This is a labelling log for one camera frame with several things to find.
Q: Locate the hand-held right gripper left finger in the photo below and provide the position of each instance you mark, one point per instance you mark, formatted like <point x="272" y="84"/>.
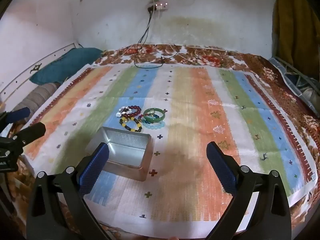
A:
<point x="93" y="172"/>

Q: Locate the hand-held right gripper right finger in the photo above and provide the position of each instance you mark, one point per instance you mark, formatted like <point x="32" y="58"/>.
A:
<point x="221" y="170"/>

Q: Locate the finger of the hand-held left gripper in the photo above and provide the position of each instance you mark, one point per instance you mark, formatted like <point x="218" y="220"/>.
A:
<point x="18" y="113"/>
<point x="31" y="131"/>

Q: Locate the silver metal tin box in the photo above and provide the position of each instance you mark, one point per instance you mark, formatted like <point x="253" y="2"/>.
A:
<point x="130" y="152"/>

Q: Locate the green jade bangle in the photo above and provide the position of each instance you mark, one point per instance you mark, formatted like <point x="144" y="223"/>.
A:
<point x="160" y="118"/>

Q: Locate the grey striped pillow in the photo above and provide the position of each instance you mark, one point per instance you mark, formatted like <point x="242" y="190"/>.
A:
<point x="37" y="97"/>

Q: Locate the striped pastel mat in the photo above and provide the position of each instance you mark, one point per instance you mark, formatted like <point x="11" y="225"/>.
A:
<point x="190" y="135"/>

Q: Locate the white bed headboard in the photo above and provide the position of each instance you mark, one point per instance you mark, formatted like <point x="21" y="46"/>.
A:
<point x="32" y="65"/>

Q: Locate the teal pillow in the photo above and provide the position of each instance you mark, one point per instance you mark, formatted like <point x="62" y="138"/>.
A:
<point x="67" y="62"/>

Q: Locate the brown floral blanket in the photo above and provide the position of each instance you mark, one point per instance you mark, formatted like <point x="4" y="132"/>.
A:
<point x="200" y="55"/>

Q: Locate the mustard yellow garment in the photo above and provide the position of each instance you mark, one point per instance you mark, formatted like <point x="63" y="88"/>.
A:
<point x="296" y="22"/>

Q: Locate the white power strip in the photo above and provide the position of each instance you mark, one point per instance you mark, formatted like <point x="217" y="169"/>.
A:
<point x="160" y="5"/>

